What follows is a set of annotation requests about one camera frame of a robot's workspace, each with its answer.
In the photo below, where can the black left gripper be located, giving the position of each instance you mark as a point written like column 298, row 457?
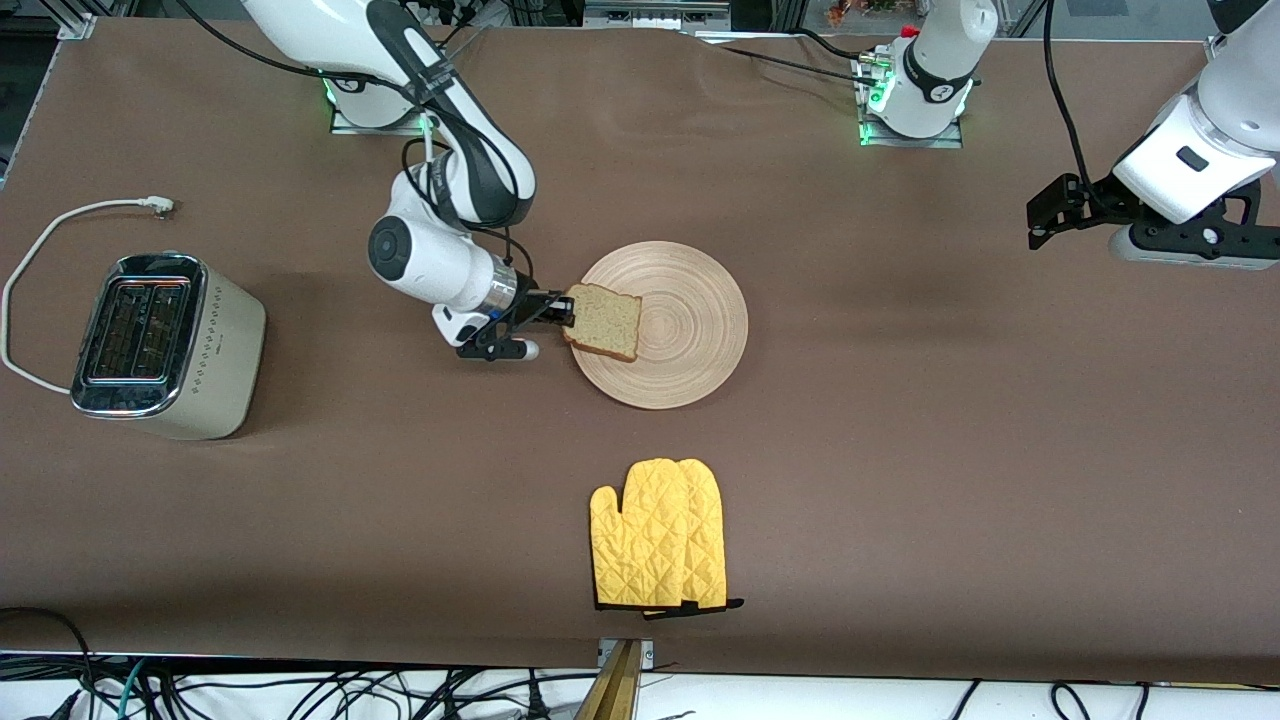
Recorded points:
column 1089, row 197

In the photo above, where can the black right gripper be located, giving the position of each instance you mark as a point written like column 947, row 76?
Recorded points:
column 533, row 304

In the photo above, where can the seeded bread slice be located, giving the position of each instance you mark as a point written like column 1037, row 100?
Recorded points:
column 610, row 325

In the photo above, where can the round light wooden plate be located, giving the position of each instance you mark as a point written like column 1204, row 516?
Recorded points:
column 690, row 320

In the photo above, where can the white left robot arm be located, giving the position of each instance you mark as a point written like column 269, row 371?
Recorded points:
column 940, row 70

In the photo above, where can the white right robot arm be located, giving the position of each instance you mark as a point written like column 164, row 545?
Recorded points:
column 420, row 255

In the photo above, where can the beige chrome two-slot toaster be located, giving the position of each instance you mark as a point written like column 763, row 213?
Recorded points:
column 215, row 360

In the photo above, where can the yellow quilted oven mitt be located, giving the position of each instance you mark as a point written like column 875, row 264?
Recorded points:
column 640, row 540
column 708, row 540

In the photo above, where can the orange plant decoration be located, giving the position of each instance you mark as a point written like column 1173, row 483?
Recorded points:
column 870, row 10

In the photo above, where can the brown table cover sheet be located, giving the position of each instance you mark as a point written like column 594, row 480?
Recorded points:
column 900, row 450

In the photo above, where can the wooden bar at table edge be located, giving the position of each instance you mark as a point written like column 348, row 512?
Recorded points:
column 615, row 695

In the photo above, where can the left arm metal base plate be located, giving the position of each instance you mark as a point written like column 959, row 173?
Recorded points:
column 930, row 142

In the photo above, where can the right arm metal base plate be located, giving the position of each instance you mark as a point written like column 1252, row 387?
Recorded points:
column 380, row 130

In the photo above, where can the aluminium frame rail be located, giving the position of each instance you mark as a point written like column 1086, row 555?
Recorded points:
column 650, row 15

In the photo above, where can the small metal bracket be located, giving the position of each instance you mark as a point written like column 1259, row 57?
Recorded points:
column 648, row 655

